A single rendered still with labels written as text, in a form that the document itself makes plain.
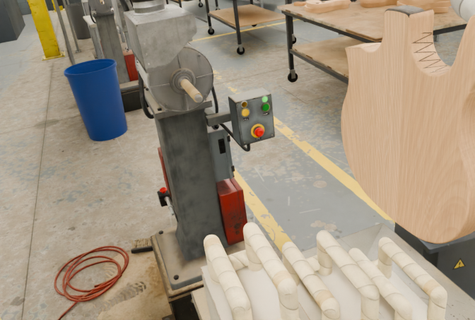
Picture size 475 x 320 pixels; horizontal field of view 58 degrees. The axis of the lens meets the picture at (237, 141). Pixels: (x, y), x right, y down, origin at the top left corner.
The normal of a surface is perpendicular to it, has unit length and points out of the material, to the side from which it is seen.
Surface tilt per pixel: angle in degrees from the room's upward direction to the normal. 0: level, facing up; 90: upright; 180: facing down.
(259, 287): 0
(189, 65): 83
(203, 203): 90
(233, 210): 90
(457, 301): 0
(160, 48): 90
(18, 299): 0
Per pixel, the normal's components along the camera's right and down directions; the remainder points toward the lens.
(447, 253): 0.22, 0.41
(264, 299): -0.12, -0.89
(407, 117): -0.94, 0.26
